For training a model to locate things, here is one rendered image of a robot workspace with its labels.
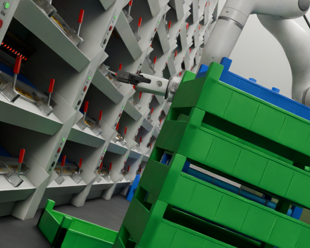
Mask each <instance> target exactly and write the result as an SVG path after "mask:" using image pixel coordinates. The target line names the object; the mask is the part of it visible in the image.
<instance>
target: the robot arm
mask: <svg viewBox="0 0 310 248"><path fill-rule="evenodd" d="M309 8H310V0H226V2H225V4H224V6H223V8H222V11H221V13H220V15H219V17H218V19H217V21H216V23H215V25H214V27H213V29H212V31H211V34H210V36H209V38H208V40H207V42H206V45H205V47H204V49H203V52H202V55H201V59H200V62H199V65H198V68H197V70H196V75H197V72H198V70H199V68H200V65H201V64H205V65H207V66H209V65H210V63H211V62H217V63H219V64H220V61H221V59H222V58H223V57H227V58H229V56H230V54H231V52H232V50H233V48H234V46H235V44H236V42H237V40H238V38H239V36H240V34H241V32H242V30H243V28H244V26H245V24H246V22H247V19H248V17H249V15H250V14H256V15H257V18H258V20H259V21H260V23H261V24H262V26H263V27H264V28H265V29H266V30H267V31H268V32H270V33H271V34H272V35H273V36H274V37H275V38H276V39H277V41H278V42H279V43H280V44H281V46H282V48H283V50H284V52H285V54H286V57H287V59H288V62H289V64H290V68H291V73H292V91H291V94H292V100H294V101H297V102H299V103H301V104H303V105H305V106H308V107H310V36H309V35H308V33H307V32H306V31H305V30H304V29H303V28H302V27H300V26H299V25H298V24H297V23H295V22H294V21H293V19H296V18H300V17H302V16H304V15H305V14H306V13H307V12H308V10H309ZM116 79H117V80H118V81H119V82H122V83H126V84H132V85H135V86H136V88H137V89H138V91H140V92H145V93H151V94H155V95H160V96H164V97H165V98H164V99H167V98H168V99H167V101H168V102H172V101H173V98H174V96H175V94H176V91H177V89H178V86H179V84H180V82H181V79H182V78H178V77H173V79H172V77H170V78H169V80H167V79H163V78H159V77H156V76H152V75H148V74H143V73H140V74H139V75H136V74H132V73H130V72H126V71H122V70H118V72H117V76H116Z"/></svg>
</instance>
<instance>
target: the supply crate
mask: <svg viewBox="0 0 310 248"><path fill-rule="evenodd" d="M231 63H232V60H231V59H229V58H227V57H223V58H222V59H221V61H220V64H221V65H223V66H224V69H223V71H222V73H221V76H220V78H219V80H220V81H222V82H224V83H227V84H229V85H231V86H233V87H235V88H238V89H240V90H242V91H244V92H247V93H249V94H251V95H253V96H255V97H257V98H260V99H262V100H264V101H266V102H268V103H271V104H273V105H275V106H277V107H280V108H282V109H284V110H286V111H288V112H291V113H293V114H295V115H297V116H300V117H302V118H304V119H306V120H308V121H310V107H308V106H305V105H303V104H301V103H299V102H297V101H294V100H292V99H290V98H288V97H286V96H284V95H282V94H279V93H277V92H275V91H273V90H271V89H268V88H266V87H264V86H262V85H260V84H257V83H255V82H253V81H251V80H249V79H246V78H244V77H242V76H240V75H238V74H235V73H233V72H231V71H229V68H230V66H231ZM208 68H209V67H208V66H207V65H205V64H201V65H200V68H199V70H198V72H197V75H196V77H195V79H197V78H201V77H205V75H206V73H207V70H208Z"/></svg>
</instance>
